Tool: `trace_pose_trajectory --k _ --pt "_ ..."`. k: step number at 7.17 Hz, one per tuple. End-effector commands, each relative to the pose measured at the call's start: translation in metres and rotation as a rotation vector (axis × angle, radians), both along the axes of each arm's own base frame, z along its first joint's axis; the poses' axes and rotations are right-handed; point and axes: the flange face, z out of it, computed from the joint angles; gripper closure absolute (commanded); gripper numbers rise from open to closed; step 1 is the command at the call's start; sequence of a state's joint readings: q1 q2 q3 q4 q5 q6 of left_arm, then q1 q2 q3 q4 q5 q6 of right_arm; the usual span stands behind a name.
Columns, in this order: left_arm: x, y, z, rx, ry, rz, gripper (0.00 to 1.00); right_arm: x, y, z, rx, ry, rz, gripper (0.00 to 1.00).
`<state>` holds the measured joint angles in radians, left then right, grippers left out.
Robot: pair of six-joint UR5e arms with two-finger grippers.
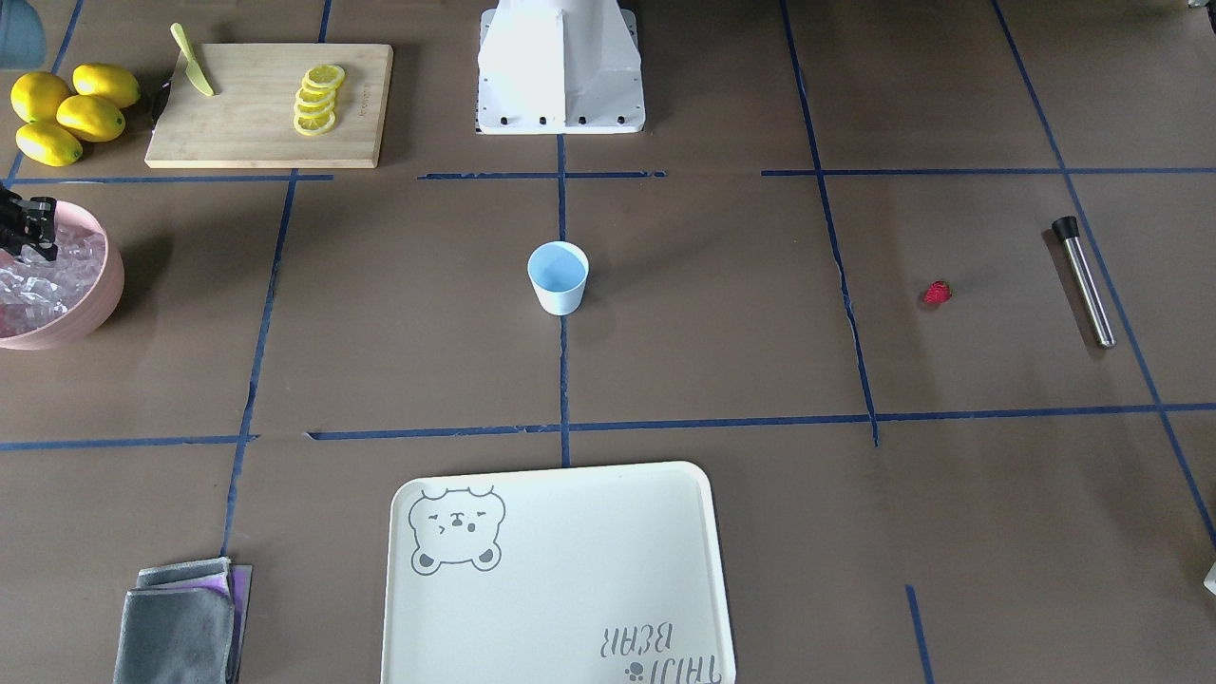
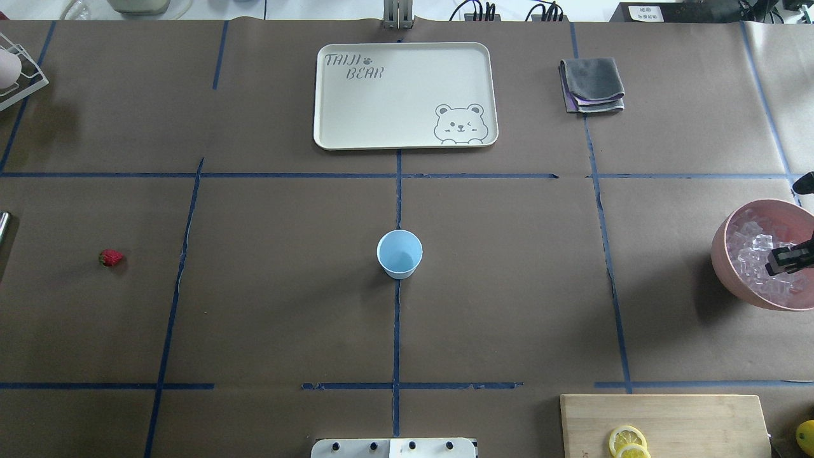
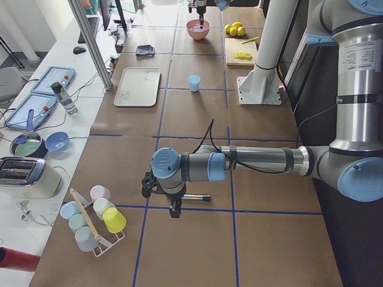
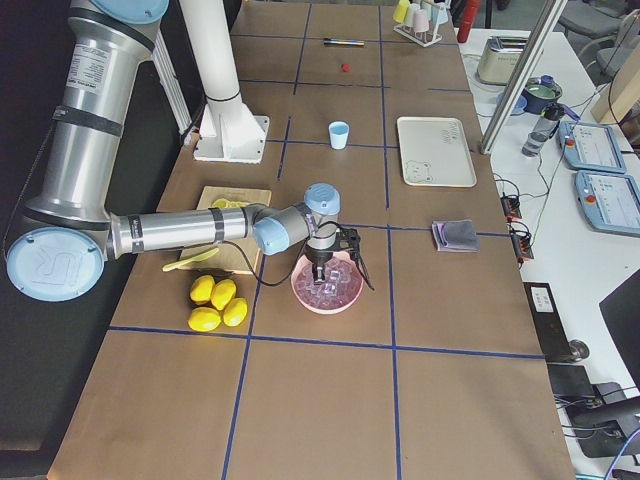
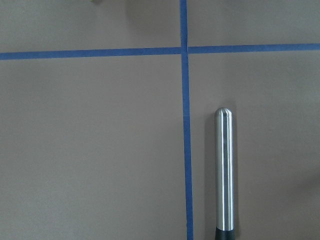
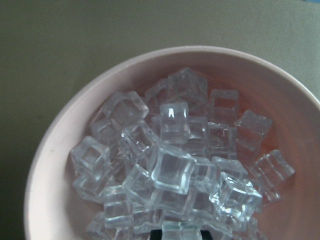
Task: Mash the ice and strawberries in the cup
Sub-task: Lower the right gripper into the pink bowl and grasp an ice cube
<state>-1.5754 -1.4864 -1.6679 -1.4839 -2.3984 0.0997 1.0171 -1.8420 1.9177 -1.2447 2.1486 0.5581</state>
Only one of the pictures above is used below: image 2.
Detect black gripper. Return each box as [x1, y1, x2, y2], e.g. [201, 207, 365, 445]
[765, 237, 813, 276]

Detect clear ice cubes pile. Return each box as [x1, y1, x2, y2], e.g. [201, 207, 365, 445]
[725, 209, 812, 305]

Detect light blue plastic cup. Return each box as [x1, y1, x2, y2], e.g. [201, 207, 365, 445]
[376, 230, 424, 279]

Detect pink cup on rack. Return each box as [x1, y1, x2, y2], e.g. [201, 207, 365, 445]
[0, 49, 22, 90]

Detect pink bowl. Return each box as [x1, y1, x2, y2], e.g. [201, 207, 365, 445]
[710, 199, 812, 311]

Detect wooden cutting board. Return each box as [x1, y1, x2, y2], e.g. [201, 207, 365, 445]
[559, 394, 771, 457]

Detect lemon slices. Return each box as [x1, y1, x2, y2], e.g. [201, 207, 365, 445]
[608, 424, 651, 457]

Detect folded grey cloth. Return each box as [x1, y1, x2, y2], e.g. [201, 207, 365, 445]
[559, 57, 625, 114]

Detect cream bear serving tray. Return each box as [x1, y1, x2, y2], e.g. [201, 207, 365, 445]
[313, 43, 499, 151]

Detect red strawberry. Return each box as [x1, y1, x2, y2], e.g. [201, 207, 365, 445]
[98, 249, 125, 267]

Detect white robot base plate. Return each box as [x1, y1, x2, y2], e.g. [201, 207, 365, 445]
[310, 437, 479, 457]

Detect aluminium frame post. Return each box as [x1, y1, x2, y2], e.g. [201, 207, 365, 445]
[383, 0, 415, 30]

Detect white wire cup rack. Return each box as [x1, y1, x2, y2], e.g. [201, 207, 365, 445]
[1, 34, 50, 111]

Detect steel muddler black handle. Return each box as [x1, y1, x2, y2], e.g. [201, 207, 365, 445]
[0, 211, 12, 246]

